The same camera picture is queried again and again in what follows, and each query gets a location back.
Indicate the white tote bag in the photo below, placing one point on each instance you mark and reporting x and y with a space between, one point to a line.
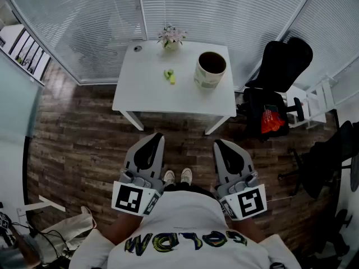
70 231

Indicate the frosted glass door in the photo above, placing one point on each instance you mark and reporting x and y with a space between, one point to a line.
16 102

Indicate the white desk frame leg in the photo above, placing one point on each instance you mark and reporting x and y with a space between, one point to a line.
42 204

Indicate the black chair wheel base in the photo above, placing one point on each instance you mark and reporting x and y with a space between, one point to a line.
340 234

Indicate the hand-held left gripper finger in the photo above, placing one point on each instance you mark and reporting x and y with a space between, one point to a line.
131 158
158 164

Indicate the pink flowers in vase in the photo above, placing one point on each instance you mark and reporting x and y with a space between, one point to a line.
171 36

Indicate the dark green block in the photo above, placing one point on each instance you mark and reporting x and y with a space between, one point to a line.
166 74

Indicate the person's right forearm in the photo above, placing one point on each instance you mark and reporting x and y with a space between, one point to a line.
248 231

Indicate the black mesh office chair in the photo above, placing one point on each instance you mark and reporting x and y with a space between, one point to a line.
328 155

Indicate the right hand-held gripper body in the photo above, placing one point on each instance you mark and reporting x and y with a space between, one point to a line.
246 203

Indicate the person's left forearm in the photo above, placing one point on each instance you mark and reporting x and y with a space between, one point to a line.
123 228

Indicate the yellow small block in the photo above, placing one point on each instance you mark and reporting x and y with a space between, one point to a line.
172 80

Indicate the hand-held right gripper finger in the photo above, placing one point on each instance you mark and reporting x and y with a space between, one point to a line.
246 164
220 167

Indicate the white table leg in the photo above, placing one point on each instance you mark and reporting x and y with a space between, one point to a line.
134 120
216 125

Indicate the white window blinds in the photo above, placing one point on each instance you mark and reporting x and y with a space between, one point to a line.
84 29
333 38
224 13

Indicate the person's black trousers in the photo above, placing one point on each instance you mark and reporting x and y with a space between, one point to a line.
188 187

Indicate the person's right shoe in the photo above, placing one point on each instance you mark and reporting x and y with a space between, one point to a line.
186 175

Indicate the spare gripper device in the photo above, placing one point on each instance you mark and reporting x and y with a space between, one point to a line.
4 221

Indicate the person's left shoe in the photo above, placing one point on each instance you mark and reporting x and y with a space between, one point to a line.
169 176

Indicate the dark flat phone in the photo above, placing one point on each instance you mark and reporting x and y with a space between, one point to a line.
271 108

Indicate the person's white printed shirt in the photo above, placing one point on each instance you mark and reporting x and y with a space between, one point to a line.
185 220

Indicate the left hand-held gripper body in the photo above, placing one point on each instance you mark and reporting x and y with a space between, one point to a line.
131 197

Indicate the wall photo panel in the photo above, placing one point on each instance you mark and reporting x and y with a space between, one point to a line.
29 55

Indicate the orange plastic bag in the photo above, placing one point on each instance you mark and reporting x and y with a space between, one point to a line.
271 123

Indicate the person's shoe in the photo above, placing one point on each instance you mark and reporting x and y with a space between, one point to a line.
186 175
169 176

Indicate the round paper bucket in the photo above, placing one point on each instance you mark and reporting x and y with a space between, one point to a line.
204 80

